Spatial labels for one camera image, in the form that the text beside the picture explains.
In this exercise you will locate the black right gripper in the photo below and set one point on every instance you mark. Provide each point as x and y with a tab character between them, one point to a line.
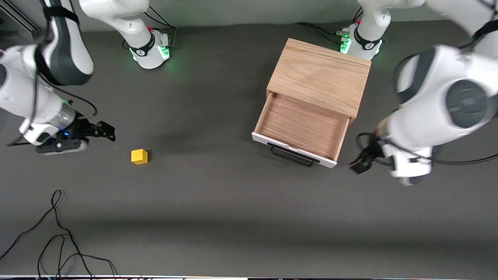
83	128

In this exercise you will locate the light wooden drawer cabinet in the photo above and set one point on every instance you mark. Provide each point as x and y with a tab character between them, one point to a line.
319	74

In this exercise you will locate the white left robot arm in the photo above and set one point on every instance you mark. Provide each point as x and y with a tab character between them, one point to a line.
428	116

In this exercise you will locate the yellow wooden cube block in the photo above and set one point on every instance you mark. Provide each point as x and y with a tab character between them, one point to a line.
139	157

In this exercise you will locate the aluminium frame rail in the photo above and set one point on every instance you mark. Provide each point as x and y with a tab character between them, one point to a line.
19	17

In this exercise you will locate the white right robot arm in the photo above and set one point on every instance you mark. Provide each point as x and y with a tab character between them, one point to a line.
19	97

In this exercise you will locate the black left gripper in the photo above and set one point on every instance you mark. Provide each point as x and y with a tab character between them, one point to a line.
369	153

